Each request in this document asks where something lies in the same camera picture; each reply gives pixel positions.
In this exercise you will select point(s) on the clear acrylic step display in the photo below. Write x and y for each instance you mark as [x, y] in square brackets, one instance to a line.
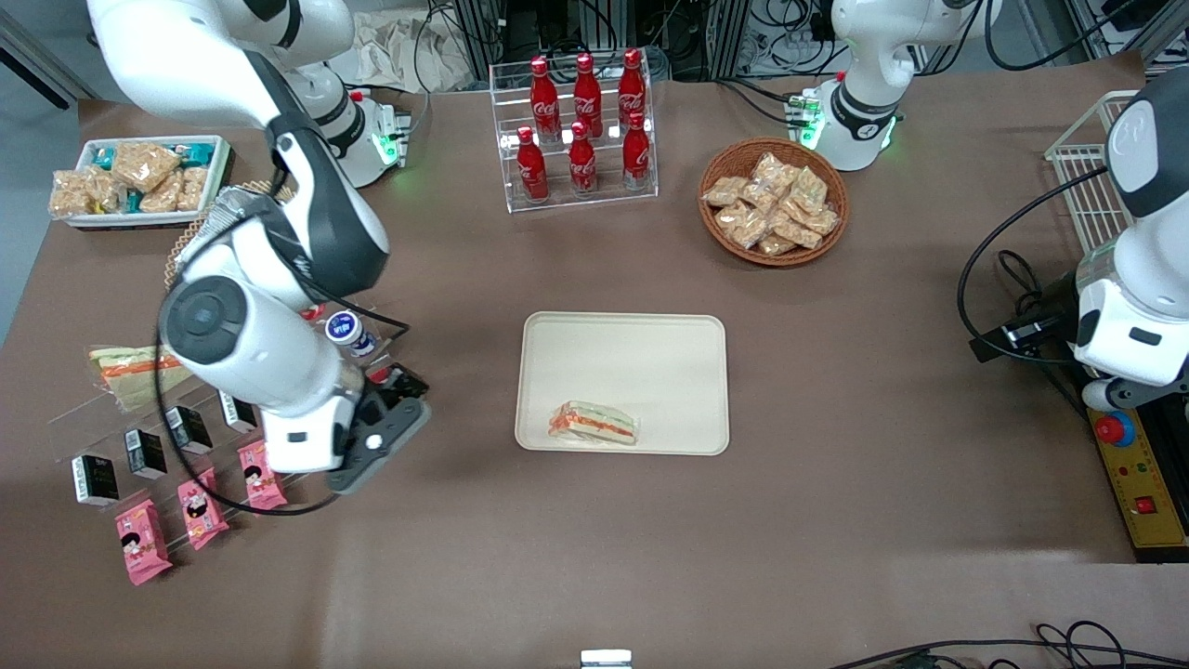
[102, 427]

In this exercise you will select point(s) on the red cookie box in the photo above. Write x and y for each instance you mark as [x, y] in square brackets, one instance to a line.
[374, 373]

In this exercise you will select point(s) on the yellow emergency stop box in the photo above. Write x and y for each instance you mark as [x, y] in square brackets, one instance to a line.
[1138, 483]

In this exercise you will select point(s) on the red-lid yogurt cup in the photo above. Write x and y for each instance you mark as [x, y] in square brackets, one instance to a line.
[314, 312]

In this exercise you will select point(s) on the beige rectangular tray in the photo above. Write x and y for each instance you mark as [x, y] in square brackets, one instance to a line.
[622, 358]

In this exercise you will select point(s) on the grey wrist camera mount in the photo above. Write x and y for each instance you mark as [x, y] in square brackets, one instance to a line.
[1115, 395]
[381, 451]

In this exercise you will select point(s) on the beige crumpled cloth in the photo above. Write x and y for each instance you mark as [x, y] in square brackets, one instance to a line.
[399, 51]

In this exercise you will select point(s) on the silver foil container stack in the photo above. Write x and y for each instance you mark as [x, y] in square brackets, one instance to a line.
[237, 200]

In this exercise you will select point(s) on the light woven basket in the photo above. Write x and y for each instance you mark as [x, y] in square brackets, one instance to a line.
[181, 246]

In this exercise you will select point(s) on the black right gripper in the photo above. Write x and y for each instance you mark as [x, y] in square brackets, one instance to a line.
[379, 395]

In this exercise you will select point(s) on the blue-lid yogurt cup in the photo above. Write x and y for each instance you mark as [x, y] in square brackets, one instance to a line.
[346, 330]

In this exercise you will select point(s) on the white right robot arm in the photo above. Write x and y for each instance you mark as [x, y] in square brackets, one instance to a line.
[232, 325]

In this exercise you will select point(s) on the plastic-wrapped triangle sandwich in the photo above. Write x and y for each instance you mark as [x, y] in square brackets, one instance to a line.
[594, 425]
[130, 376]

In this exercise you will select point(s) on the white rectangular snack bin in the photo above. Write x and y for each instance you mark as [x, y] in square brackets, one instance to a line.
[221, 158]

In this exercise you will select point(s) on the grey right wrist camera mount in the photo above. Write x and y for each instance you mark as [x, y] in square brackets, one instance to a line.
[381, 451]

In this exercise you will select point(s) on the teal snack pack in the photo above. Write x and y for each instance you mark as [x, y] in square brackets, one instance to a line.
[195, 153]

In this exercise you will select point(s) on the small black carton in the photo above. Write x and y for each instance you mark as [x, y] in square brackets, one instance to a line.
[189, 430]
[237, 413]
[146, 453]
[96, 481]

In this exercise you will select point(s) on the clear-wrapped rice cracker pack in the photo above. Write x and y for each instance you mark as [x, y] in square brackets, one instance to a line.
[776, 245]
[144, 165]
[70, 193]
[107, 190]
[776, 172]
[741, 226]
[725, 190]
[760, 197]
[193, 189]
[821, 221]
[163, 195]
[810, 189]
[794, 229]

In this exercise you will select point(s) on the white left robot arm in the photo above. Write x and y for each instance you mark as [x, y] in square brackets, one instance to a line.
[864, 56]

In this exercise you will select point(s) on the pink snack packet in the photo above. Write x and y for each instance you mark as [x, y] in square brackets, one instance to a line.
[255, 483]
[202, 508]
[142, 542]

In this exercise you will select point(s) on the red cola bottle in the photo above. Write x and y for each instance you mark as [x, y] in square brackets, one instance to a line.
[636, 158]
[532, 172]
[582, 167]
[587, 93]
[544, 102]
[632, 88]

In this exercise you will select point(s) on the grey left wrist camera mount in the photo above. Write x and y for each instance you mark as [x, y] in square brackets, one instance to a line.
[1115, 395]

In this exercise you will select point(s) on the brown round wicker basket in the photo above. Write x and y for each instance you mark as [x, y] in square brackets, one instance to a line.
[720, 232]

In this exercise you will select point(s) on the clear acrylic bottle rack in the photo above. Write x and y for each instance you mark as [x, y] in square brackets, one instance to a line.
[604, 200]

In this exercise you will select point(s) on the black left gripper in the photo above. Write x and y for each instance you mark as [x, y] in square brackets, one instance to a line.
[1056, 311]

